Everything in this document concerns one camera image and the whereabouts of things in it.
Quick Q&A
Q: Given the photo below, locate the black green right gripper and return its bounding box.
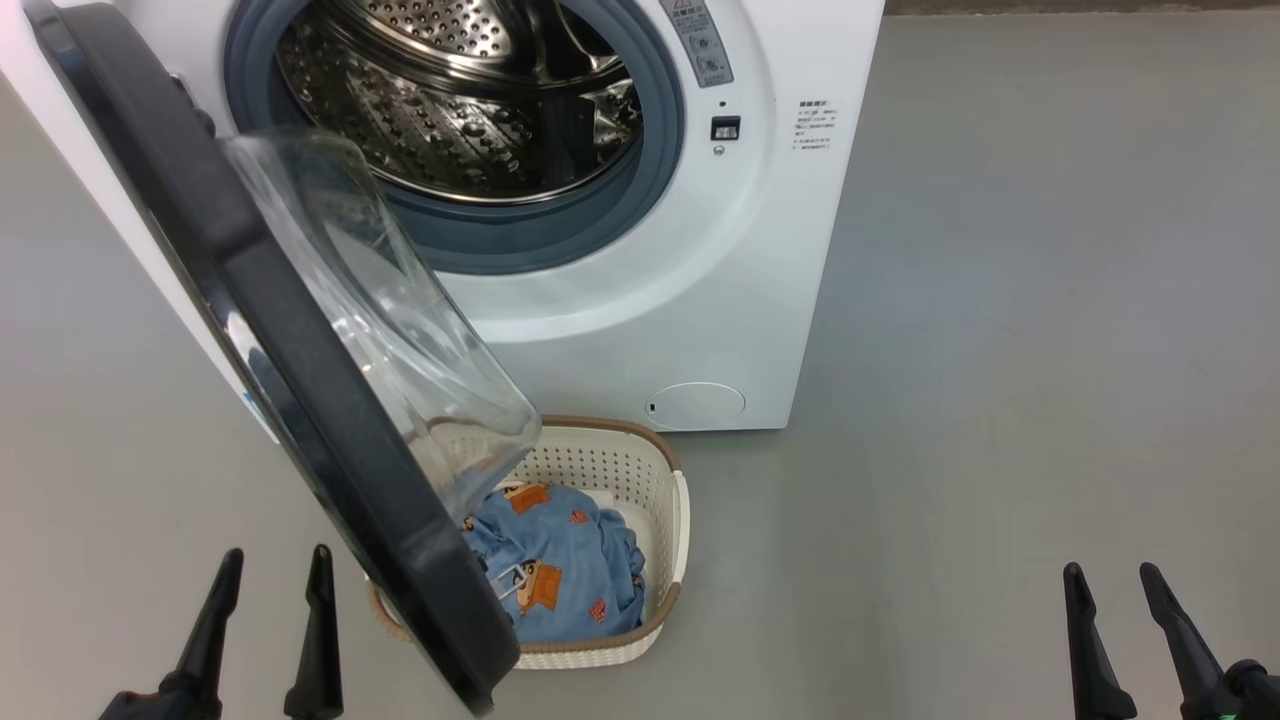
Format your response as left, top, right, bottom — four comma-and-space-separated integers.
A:
1063, 563, 1280, 720

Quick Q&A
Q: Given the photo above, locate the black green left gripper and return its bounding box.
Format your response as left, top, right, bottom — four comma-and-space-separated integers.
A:
98, 545, 344, 720

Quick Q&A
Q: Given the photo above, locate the black round glass washer door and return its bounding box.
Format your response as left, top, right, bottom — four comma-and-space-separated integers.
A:
22, 0, 542, 717

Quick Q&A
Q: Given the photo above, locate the blue cartoon print garment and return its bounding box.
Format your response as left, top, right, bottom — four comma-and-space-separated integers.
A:
462, 482, 647, 644

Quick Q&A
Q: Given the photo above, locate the white front-load washing machine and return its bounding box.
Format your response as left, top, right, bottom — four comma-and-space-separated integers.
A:
0, 0, 886, 433

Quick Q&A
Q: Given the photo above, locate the blue energy label sticker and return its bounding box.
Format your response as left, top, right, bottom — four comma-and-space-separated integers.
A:
240, 392, 281, 443

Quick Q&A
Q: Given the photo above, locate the cream perforated laundry basket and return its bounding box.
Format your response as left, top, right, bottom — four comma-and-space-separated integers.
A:
366, 416, 691, 670

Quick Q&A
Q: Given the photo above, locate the white round filter cover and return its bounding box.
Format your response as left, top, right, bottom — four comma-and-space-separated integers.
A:
645, 382, 747, 431

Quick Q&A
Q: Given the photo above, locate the small printed text label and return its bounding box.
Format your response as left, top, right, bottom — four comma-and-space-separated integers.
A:
795, 98, 836, 151

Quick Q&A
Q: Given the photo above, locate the grey warning label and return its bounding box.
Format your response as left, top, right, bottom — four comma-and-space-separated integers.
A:
660, 0, 734, 88

